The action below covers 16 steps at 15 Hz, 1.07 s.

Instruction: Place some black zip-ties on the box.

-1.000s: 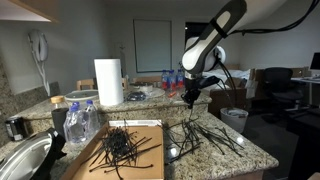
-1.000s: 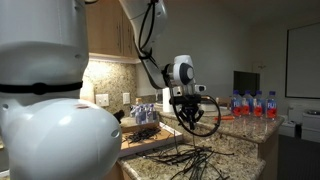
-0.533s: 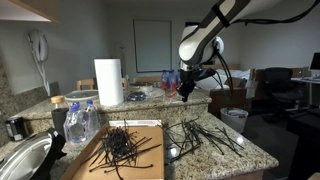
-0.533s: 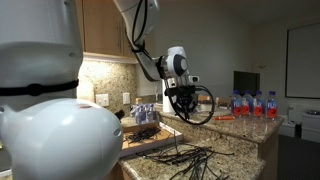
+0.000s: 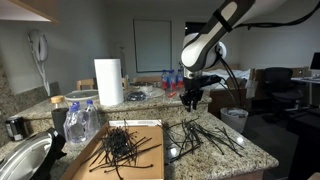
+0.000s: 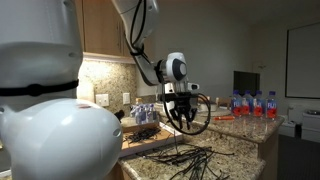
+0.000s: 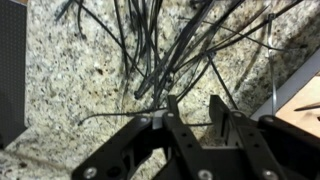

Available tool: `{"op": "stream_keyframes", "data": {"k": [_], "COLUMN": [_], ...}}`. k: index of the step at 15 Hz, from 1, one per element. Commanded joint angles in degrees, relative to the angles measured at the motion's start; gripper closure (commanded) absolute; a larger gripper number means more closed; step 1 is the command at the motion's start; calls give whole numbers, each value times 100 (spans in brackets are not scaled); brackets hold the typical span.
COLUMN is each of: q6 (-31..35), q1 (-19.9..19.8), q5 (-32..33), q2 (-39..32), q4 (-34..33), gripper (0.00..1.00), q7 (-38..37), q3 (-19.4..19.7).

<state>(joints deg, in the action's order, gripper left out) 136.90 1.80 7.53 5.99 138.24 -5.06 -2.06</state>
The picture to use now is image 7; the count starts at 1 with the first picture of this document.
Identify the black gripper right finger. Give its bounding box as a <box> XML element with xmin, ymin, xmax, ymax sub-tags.
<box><xmin>209</xmin><ymin>94</ymin><xmax>320</xmax><ymax>180</ymax></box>

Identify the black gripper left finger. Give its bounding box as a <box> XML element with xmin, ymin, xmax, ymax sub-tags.
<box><xmin>71</xmin><ymin>94</ymin><xmax>215</xmax><ymax>180</ymax></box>

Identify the black zip-tie bundle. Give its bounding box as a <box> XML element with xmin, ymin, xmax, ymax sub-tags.
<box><xmin>54</xmin><ymin>0</ymin><xmax>310</xmax><ymax>127</ymax></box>

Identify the flat cardboard box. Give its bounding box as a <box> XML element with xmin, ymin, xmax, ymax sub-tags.
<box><xmin>249</xmin><ymin>49</ymin><xmax>320</xmax><ymax>138</ymax></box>

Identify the black perforated robot stand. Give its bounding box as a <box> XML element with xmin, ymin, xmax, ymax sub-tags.
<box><xmin>0</xmin><ymin>0</ymin><xmax>28</xmax><ymax>150</ymax></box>

